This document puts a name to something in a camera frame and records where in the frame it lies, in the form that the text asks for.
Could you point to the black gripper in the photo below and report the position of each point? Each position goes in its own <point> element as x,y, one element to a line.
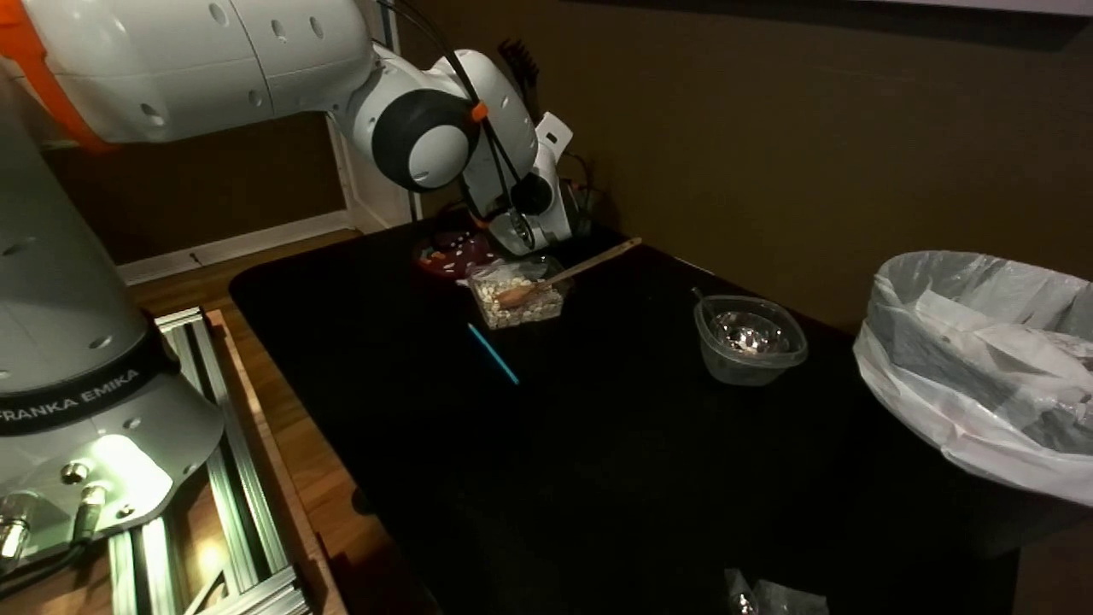
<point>548,232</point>

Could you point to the blue drinking straw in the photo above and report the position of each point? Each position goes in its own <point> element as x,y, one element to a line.
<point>492,353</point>

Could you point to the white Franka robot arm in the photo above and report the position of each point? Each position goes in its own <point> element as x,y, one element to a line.
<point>192,68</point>

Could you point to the black trash bin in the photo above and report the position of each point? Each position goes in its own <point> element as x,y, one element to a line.
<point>969,517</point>

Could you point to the white plastic bin liner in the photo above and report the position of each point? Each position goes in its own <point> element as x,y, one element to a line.
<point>978,353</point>

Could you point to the aluminium profile frame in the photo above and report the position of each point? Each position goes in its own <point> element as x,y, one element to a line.
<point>233,515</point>

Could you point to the clear plastic box with oats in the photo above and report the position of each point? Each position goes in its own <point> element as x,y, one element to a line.
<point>518,301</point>

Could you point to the wooden spoon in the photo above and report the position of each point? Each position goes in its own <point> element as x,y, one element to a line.
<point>568,272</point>

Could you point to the round clear plastic container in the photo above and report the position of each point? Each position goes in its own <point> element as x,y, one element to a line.
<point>748,338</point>

